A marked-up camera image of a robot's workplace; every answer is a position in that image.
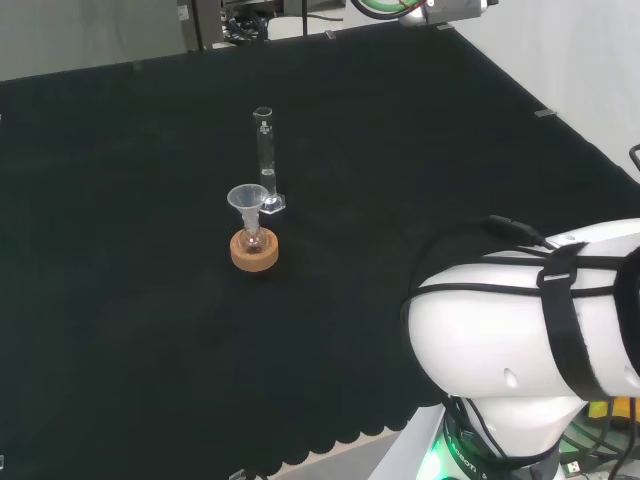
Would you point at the round-bottom glass flask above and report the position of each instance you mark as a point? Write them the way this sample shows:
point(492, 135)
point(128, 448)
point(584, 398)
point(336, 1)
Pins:
point(251, 243)

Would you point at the black bench cloth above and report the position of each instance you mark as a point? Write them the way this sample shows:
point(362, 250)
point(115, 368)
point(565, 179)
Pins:
point(125, 250)

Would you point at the yellow stop button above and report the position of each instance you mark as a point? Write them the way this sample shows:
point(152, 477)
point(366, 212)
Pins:
point(601, 410)

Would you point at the clear glass graduated cylinder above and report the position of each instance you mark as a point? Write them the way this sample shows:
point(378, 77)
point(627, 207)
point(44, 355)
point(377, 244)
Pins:
point(266, 150)

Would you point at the grey metal cabinet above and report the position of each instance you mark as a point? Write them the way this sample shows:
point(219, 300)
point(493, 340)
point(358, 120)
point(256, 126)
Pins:
point(207, 22)

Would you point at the clear plastic funnel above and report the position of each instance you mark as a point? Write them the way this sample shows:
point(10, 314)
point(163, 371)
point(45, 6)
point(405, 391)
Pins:
point(246, 196)

